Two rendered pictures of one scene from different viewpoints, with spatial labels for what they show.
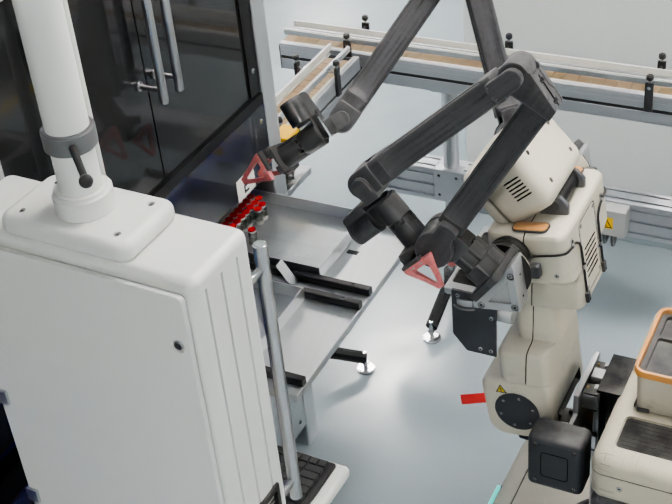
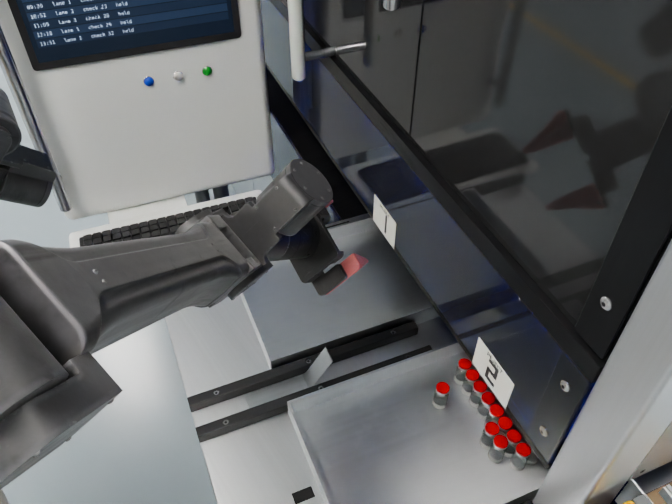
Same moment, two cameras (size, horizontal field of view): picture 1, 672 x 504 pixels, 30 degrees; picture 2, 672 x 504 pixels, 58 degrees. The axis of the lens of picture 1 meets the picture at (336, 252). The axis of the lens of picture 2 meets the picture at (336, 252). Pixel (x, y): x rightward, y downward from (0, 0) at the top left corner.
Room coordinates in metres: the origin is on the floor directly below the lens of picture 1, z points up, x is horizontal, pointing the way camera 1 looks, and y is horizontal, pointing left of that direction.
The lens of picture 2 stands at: (2.79, -0.31, 1.73)
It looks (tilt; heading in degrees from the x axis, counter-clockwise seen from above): 44 degrees down; 128
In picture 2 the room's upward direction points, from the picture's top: straight up
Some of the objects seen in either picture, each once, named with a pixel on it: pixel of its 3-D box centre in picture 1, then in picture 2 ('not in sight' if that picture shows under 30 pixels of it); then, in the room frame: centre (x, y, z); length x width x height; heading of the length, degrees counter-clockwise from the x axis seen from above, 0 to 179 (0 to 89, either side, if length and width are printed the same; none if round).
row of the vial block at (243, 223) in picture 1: (244, 221); (490, 411); (2.67, 0.22, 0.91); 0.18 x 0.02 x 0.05; 150
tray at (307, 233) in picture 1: (282, 231); (425, 440); (2.62, 0.13, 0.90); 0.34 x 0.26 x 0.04; 60
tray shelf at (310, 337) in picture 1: (276, 284); (337, 376); (2.44, 0.15, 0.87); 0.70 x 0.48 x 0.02; 150
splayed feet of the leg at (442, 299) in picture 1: (455, 284); not in sight; (3.42, -0.40, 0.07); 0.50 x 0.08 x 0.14; 150
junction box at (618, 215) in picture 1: (607, 218); not in sight; (3.10, -0.83, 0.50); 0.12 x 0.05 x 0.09; 60
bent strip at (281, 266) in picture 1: (305, 278); (288, 379); (2.40, 0.08, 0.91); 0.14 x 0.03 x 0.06; 61
